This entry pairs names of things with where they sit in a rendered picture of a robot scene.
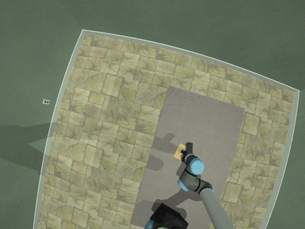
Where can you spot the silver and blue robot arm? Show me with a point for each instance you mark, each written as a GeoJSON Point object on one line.
{"type": "Point", "coordinates": [189, 181]}

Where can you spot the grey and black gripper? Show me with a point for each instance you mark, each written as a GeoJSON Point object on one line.
{"type": "Point", "coordinates": [184, 155]}

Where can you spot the tan flat mat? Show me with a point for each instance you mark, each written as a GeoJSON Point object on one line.
{"type": "Point", "coordinates": [178, 153]}

